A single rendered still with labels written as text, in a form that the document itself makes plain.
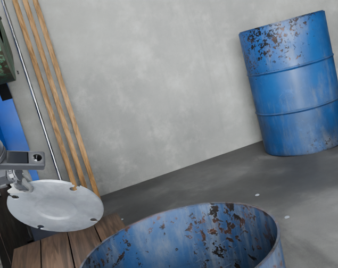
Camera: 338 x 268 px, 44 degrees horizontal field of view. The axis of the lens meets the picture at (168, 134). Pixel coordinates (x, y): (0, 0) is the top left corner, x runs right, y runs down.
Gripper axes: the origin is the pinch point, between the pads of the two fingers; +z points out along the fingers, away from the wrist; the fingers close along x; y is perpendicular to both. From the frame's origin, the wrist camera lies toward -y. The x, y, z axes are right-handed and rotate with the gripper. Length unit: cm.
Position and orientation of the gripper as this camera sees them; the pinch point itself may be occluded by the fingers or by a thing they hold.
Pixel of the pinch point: (32, 186)
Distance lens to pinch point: 127.6
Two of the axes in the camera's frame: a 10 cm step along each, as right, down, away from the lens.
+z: 1.6, 5.5, 8.2
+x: 2.0, 8.0, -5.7
